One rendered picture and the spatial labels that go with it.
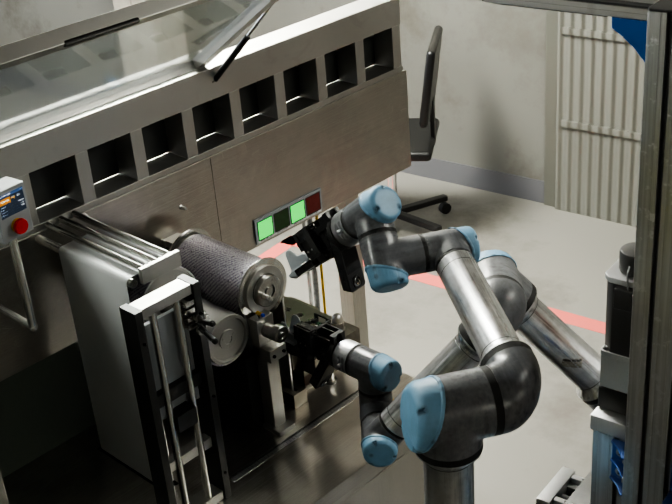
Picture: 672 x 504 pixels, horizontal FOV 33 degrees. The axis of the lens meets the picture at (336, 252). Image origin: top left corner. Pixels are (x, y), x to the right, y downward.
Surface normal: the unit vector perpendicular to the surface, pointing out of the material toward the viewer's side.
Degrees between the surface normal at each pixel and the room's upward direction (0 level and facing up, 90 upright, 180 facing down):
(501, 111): 90
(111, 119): 90
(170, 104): 90
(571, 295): 0
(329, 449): 0
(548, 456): 0
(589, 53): 90
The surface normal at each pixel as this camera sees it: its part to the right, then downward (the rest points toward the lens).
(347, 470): -0.07, -0.88
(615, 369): -0.59, 0.42
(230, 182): 0.73, 0.27
